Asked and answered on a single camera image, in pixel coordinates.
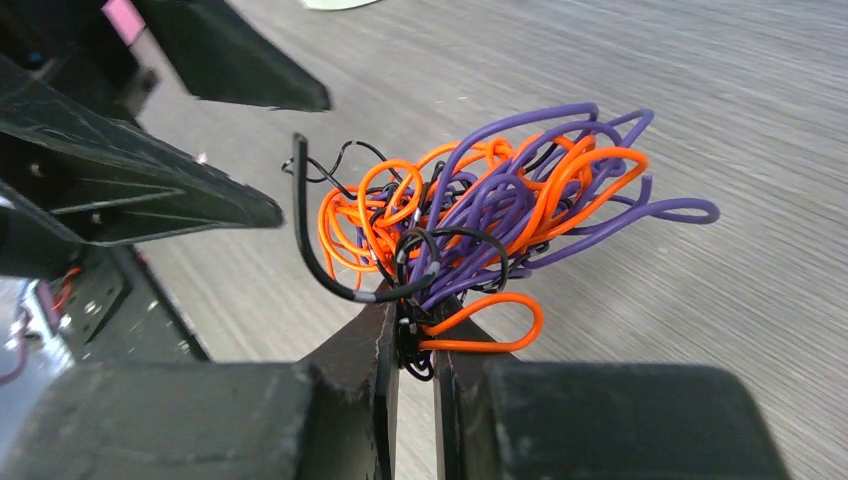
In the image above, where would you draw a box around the purple cable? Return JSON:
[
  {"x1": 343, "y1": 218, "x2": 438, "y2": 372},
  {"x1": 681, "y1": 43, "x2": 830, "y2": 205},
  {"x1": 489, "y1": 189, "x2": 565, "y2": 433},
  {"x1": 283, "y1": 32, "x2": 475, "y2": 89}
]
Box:
[{"x1": 354, "y1": 102, "x2": 721, "y2": 313}]

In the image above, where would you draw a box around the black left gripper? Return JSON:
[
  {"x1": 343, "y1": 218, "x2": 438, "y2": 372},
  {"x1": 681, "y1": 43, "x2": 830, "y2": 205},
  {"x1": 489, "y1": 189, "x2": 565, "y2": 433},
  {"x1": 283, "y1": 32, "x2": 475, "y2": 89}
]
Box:
[{"x1": 1, "y1": 1, "x2": 284, "y2": 362}]

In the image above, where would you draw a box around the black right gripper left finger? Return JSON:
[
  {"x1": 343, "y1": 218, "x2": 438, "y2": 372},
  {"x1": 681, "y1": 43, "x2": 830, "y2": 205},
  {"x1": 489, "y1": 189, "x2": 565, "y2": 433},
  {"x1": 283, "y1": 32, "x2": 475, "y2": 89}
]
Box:
[{"x1": 1, "y1": 305, "x2": 397, "y2": 479}]

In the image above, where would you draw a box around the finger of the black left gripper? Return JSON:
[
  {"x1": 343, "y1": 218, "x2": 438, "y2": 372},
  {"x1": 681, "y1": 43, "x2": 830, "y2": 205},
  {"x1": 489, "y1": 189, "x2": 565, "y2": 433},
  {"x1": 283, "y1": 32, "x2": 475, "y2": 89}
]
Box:
[{"x1": 134, "y1": 0, "x2": 332, "y2": 112}]

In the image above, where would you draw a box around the orange cable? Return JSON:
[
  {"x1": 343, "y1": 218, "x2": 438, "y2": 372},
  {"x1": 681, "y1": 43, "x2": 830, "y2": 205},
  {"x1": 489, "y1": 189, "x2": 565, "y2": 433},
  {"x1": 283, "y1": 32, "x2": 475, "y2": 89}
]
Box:
[{"x1": 317, "y1": 135, "x2": 651, "y2": 354}]

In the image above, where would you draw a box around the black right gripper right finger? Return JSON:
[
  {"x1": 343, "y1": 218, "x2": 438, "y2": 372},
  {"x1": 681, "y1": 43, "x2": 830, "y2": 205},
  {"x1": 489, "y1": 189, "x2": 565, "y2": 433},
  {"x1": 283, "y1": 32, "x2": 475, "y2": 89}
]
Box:
[{"x1": 434, "y1": 351, "x2": 790, "y2": 479}]

